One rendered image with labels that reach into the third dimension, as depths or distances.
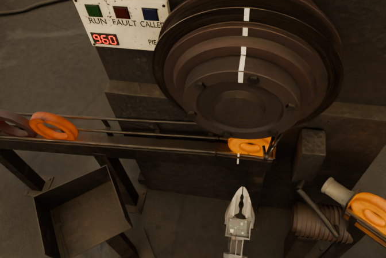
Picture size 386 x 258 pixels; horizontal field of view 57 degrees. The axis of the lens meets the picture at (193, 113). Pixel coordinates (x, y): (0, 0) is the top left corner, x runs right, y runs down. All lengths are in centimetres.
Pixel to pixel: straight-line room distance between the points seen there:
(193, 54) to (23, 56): 220
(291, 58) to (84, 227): 93
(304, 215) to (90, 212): 76
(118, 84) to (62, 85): 133
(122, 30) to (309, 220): 91
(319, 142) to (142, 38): 64
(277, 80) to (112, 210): 81
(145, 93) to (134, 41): 22
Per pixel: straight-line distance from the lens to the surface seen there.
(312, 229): 141
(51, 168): 225
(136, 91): 125
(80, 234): 137
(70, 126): 144
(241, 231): 109
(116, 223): 133
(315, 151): 120
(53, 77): 266
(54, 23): 307
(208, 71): 78
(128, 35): 107
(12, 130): 168
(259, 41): 77
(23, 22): 320
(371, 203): 121
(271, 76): 77
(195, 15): 78
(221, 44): 78
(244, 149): 127
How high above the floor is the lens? 183
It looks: 56 degrees down
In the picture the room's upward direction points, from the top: 8 degrees counter-clockwise
